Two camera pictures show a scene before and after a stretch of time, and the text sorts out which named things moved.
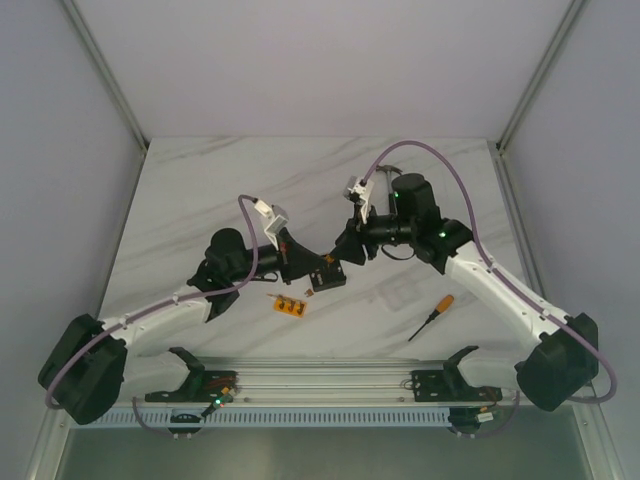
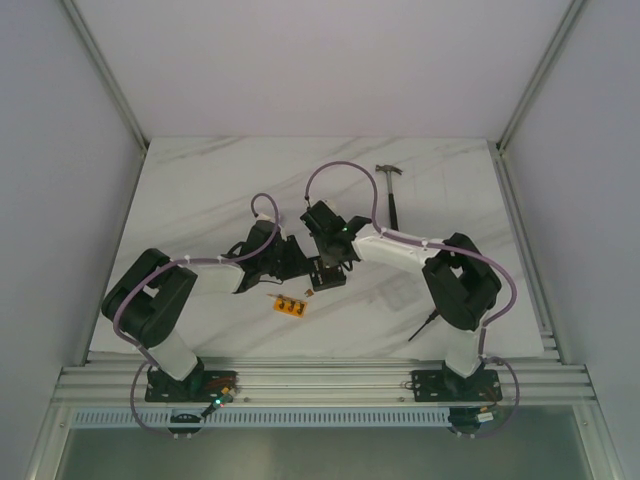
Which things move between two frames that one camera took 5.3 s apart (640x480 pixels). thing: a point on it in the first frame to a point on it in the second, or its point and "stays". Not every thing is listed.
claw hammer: (389, 169) stays
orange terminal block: (289, 306) stays
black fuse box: (329, 276) stays
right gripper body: (384, 229) to (327, 258)
